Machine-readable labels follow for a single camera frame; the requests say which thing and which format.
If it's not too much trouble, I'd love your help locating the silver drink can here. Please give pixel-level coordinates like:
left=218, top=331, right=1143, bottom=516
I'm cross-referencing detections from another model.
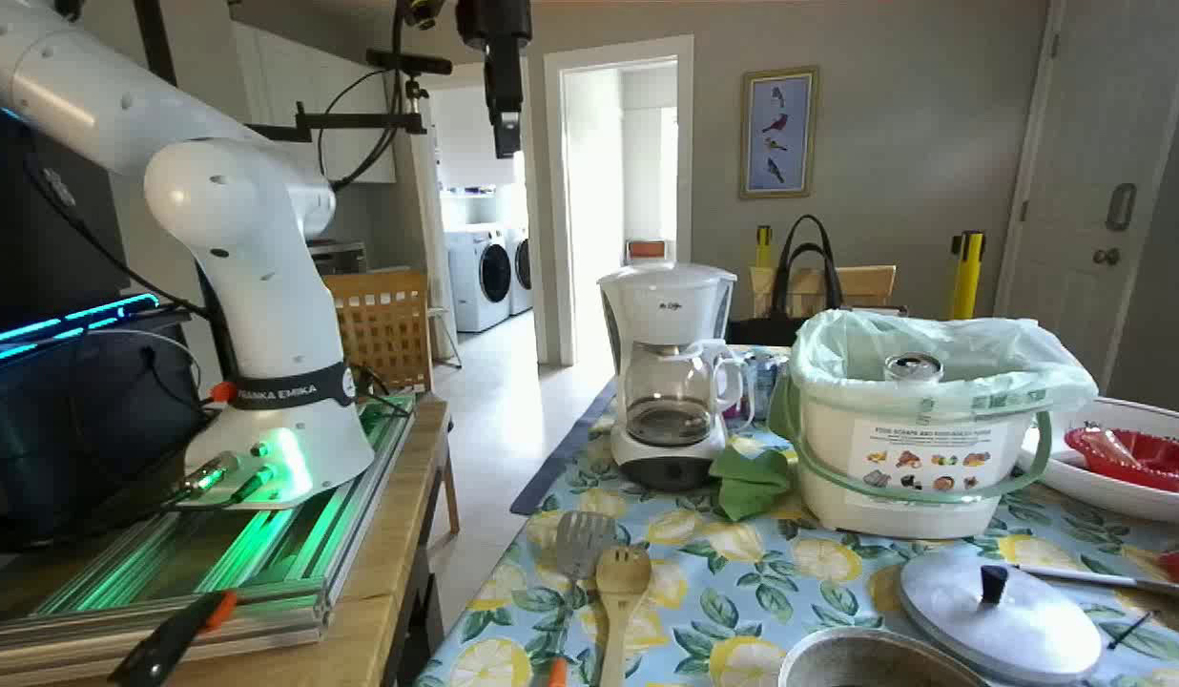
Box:
left=886, top=350, right=946, bottom=387

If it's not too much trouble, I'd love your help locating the pale green bin liner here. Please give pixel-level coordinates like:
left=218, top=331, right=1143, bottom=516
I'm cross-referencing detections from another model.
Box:
left=789, top=305, right=1102, bottom=430

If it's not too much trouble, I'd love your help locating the white drip coffee maker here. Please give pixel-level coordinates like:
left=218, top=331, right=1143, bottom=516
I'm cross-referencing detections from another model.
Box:
left=593, top=260, right=750, bottom=493

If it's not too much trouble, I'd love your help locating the white washing machine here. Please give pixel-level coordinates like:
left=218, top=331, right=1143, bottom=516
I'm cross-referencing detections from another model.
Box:
left=507, top=232, right=537, bottom=321
left=442, top=226, right=518, bottom=336

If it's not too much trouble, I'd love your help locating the patterned small jar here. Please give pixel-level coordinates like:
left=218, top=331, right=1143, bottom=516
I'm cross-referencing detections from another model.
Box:
left=731, top=348, right=792, bottom=430

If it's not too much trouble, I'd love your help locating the silver fork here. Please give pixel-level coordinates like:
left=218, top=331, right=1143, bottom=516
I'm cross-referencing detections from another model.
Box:
left=532, top=508, right=620, bottom=687

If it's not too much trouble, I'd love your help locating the lattice wooden chair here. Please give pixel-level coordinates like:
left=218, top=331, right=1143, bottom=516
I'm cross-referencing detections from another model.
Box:
left=320, top=263, right=465, bottom=540

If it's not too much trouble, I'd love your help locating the green cloth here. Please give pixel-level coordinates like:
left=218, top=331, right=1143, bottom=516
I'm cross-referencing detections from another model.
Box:
left=707, top=430, right=799, bottom=526

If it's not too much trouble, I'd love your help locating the wooden spoon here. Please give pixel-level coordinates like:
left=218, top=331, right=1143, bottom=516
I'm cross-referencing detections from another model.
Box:
left=591, top=546, right=654, bottom=687

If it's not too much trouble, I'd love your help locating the lemon print tablecloth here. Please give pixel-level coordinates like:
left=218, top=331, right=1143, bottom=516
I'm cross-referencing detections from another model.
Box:
left=413, top=339, right=1179, bottom=687

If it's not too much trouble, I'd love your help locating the framed bird picture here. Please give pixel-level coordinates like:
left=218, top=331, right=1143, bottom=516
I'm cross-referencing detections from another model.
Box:
left=736, top=65, right=825, bottom=201

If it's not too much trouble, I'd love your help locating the red yellow bottle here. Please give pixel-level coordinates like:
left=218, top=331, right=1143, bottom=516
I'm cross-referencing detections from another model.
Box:
left=946, top=226, right=989, bottom=321

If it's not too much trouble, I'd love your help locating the metal pot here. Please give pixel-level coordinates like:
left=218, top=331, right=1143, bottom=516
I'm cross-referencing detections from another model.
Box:
left=773, top=626, right=998, bottom=687

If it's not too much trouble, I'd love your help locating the white pot lid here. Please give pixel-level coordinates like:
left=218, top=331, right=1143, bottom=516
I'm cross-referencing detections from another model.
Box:
left=896, top=546, right=1109, bottom=687

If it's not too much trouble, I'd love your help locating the black box with blue light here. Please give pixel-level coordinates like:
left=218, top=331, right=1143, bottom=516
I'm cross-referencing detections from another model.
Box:
left=0, top=292, right=222, bottom=550

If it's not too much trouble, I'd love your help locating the white panel door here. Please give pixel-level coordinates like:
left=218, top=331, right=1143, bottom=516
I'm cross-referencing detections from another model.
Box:
left=993, top=0, right=1179, bottom=387

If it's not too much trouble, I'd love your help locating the red food on plate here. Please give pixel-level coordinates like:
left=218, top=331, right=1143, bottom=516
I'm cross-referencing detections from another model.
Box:
left=1060, top=425, right=1179, bottom=498

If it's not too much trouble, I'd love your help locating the black monitor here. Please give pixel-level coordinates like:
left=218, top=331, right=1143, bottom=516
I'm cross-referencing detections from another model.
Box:
left=0, top=91, right=141, bottom=339

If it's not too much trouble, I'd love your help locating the thin black stick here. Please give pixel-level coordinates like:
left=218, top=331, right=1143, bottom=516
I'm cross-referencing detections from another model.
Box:
left=1105, top=611, right=1151, bottom=654

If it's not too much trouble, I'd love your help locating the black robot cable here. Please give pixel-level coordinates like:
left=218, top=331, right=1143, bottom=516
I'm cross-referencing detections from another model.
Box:
left=314, top=0, right=423, bottom=194

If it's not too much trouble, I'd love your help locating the black overhead camera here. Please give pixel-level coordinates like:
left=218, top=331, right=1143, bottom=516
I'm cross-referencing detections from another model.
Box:
left=448, top=0, right=537, bottom=163

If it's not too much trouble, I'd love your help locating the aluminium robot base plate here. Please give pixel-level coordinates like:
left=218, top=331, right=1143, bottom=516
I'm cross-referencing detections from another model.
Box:
left=0, top=392, right=419, bottom=661

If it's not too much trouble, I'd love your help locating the clamp with orange handle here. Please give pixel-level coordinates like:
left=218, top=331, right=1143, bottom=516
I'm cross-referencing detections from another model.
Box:
left=108, top=588, right=241, bottom=687

